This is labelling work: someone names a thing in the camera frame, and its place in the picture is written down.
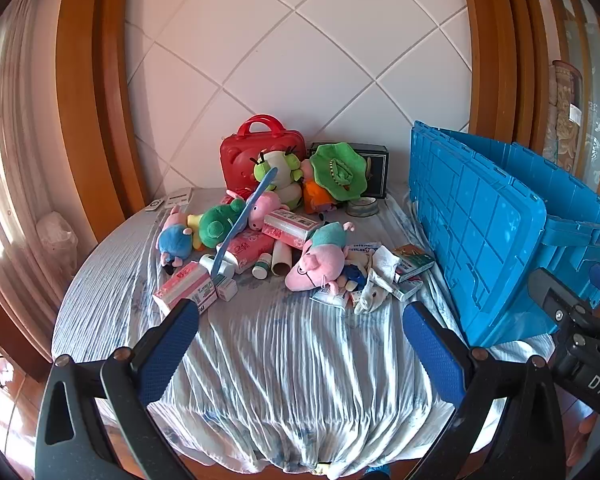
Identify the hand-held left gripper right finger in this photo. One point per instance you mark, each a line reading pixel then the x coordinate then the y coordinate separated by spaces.
pixel 430 350

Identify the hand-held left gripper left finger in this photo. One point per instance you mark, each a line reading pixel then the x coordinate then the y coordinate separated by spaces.
pixel 170 350

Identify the blue plastic crate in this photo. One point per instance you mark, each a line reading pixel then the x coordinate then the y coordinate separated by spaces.
pixel 480 230

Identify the yellow and green plush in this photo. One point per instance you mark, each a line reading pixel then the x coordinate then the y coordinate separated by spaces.
pixel 215 225

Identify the green bird plush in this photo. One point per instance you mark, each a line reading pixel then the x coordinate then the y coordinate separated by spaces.
pixel 282 165

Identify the cloth-covered round desktop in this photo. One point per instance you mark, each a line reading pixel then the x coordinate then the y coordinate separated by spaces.
pixel 290 360

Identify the person's right hand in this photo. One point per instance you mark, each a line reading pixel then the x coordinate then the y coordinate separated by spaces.
pixel 585 425

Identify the pink and white box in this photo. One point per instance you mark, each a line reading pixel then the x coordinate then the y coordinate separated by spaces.
pixel 185 287
pixel 250 250
pixel 290 225

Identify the white plush toy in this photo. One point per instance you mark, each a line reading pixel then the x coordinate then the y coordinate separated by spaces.
pixel 380 280

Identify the green medicine box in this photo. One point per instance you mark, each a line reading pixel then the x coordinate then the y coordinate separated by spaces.
pixel 412 262

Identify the small blue and yellow plush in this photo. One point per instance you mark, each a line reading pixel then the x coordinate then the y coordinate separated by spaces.
pixel 350 275

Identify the pig plush in blue outfit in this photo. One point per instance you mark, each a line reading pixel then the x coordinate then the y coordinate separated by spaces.
pixel 175 240

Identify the white and blue sachet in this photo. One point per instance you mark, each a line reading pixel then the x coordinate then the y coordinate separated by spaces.
pixel 364 249
pixel 330 297

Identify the white bottle with green cap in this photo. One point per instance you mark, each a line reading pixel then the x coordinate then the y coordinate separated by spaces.
pixel 261 266

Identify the pig plush with teal hat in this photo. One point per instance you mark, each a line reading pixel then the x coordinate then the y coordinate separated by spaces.
pixel 320 260

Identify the cardboard tube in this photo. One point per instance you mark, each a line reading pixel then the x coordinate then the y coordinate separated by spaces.
pixel 281 260

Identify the white remote control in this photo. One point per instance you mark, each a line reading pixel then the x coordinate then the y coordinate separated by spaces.
pixel 155 207

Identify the long blue plastic stick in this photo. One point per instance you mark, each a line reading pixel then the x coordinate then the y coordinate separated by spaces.
pixel 242 220

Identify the flat white box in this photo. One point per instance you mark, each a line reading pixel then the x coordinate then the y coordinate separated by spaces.
pixel 178 196

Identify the clear plastic bag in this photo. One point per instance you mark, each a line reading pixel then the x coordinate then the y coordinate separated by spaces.
pixel 57 240

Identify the clear tape roll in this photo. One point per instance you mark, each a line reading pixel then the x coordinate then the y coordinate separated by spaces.
pixel 362 206

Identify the wooden framed glass partition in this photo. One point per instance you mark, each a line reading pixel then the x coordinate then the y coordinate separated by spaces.
pixel 595 110

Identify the pig plush in red dress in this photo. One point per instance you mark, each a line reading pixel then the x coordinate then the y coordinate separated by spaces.
pixel 266 206

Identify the rolled patterned carpet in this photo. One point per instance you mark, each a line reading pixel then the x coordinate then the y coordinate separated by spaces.
pixel 562 110

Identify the black gift box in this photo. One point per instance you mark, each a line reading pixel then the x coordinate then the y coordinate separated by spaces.
pixel 377 170

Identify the pig plush with green hat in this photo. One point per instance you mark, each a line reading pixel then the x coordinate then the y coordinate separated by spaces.
pixel 337 170

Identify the red plastic carry case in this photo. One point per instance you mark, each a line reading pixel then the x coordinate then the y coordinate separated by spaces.
pixel 240 155

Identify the sheer patterned curtain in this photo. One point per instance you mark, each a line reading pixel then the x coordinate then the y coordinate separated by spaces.
pixel 10 150

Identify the wooden wall column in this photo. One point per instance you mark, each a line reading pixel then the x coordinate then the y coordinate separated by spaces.
pixel 90 110
pixel 505 60

